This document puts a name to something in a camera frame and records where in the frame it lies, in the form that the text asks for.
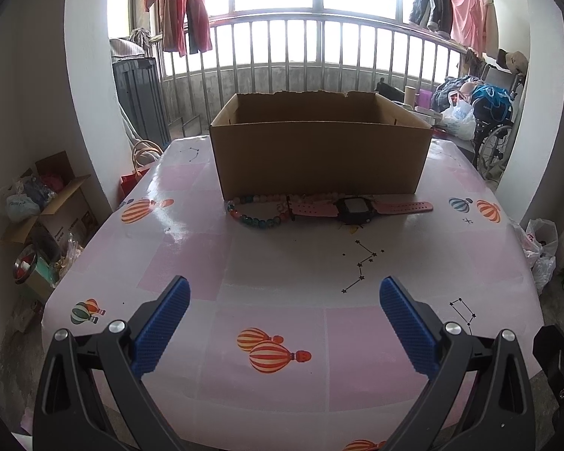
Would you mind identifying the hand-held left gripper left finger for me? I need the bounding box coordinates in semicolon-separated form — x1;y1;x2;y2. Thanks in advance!
32;275;192;451

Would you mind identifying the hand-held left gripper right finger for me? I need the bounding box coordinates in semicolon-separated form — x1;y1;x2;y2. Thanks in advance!
379;275;537;451

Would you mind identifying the pink and black smartwatch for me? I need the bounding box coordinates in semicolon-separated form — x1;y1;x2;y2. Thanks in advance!
286;196;434;224

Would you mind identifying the multicoloured bead bracelet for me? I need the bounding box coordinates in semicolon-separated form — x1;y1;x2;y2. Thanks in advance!
224;194;293;229

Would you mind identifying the large cardboard box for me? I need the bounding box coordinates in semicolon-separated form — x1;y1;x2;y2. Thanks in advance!
209;90;434;199

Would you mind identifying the clear bag of snacks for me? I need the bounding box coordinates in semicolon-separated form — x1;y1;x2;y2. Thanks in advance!
52;239;84;278

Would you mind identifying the pink balloon print tablecloth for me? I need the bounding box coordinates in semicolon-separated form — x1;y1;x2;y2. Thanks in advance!
41;134;546;451

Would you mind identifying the teal box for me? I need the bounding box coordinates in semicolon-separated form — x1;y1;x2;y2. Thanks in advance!
28;263;62;299

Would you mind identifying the crumpled white plastic bag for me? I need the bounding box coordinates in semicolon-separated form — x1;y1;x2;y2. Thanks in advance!
510;218;558;295

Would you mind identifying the open cardboard floor box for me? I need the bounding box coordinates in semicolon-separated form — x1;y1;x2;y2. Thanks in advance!
0;150;99;247

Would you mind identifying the red gift bag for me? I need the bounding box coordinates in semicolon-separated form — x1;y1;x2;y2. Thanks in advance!
120;140;164;198

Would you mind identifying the steel bowl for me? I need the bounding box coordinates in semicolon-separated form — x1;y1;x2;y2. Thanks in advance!
13;244;39;285

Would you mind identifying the knotted white plastic bag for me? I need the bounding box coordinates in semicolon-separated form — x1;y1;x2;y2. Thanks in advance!
6;192;41;222

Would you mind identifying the wheelchair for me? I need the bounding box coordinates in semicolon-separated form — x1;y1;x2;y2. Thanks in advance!
470;63;527;183

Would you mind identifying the white draped cloth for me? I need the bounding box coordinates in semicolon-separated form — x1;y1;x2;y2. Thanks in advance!
119;103;144;153

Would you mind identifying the black angular object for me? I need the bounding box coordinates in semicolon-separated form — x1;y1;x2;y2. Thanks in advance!
375;77;405;103

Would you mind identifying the pile of clothes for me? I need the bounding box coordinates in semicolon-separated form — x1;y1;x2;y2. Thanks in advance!
432;75;475;109

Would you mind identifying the pale bundle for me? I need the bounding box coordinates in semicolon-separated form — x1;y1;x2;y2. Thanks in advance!
109;38;144;59

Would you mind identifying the beige hat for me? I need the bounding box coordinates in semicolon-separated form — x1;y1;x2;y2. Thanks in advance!
505;51;529;73

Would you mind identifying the pink hanging shirt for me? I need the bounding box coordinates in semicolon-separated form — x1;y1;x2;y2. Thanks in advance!
449;0;494;57

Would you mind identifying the metal balcony railing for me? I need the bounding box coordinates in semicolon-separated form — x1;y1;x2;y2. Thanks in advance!
153;7;473;123

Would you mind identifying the metal frame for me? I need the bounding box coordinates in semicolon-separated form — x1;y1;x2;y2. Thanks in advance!
168;114;203;141

